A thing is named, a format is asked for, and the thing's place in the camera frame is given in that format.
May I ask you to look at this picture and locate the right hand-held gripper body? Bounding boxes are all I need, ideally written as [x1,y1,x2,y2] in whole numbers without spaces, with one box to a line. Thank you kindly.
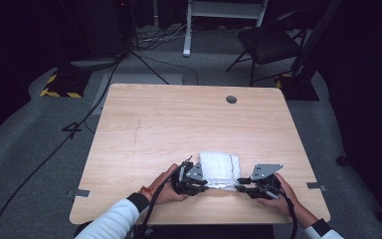
[247,163,284,200]

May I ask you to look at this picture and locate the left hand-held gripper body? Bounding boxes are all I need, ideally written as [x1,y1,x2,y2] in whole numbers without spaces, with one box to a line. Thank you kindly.
[171,158,204,196]

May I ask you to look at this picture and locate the white cloth with dark stripe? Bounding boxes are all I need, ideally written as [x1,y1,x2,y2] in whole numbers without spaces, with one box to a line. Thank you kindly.
[199,151,243,192]

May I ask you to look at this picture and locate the person's left hand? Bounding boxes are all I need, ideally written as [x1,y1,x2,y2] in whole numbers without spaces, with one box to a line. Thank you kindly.
[142,162,189,205]

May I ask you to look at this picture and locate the person's right hand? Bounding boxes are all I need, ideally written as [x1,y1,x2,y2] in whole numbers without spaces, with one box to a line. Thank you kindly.
[257,172,300,217]

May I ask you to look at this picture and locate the person's dark-clothed legs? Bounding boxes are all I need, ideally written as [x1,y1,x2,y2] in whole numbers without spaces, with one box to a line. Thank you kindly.
[74,222,275,239]

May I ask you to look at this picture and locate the grey tape strip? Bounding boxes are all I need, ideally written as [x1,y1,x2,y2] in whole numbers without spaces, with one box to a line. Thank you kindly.
[67,188,91,199]
[306,181,328,192]

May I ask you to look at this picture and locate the black stand with heavy base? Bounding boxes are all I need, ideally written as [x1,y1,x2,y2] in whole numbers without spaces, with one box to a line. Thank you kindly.
[275,0,344,102]

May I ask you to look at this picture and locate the black folding chair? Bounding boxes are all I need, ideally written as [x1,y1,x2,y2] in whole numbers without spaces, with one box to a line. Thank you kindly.
[226,8,307,88]

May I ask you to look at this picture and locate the black base with yellow stripes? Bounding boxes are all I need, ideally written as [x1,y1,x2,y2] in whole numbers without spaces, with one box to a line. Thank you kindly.
[39,68,93,99]

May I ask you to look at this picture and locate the left hand-held gripper black cable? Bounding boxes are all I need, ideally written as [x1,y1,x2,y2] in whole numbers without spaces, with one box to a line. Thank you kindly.
[135,163,184,239]

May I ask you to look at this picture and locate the hand-held gripper black cable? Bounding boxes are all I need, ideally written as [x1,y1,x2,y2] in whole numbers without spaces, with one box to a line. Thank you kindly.
[265,185,298,239]
[135,163,184,239]

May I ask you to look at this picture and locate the right hand-held gripper black cable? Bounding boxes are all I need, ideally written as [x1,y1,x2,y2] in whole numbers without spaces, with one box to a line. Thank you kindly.
[265,185,298,239]

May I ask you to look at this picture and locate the thin curved black cable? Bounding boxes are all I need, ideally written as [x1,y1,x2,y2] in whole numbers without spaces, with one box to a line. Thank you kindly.
[138,54,200,86]

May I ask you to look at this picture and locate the long black floor cable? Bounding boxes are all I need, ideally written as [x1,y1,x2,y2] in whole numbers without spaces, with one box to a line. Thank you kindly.
[0,49,137,239]

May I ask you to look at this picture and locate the white metal desk frame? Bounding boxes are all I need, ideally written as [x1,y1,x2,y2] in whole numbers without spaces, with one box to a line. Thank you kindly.
[182,0,269,58]

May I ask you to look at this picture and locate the bundle of floor cables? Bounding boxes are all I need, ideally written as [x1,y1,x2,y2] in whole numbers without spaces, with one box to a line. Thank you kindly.
[131,22,193,52]

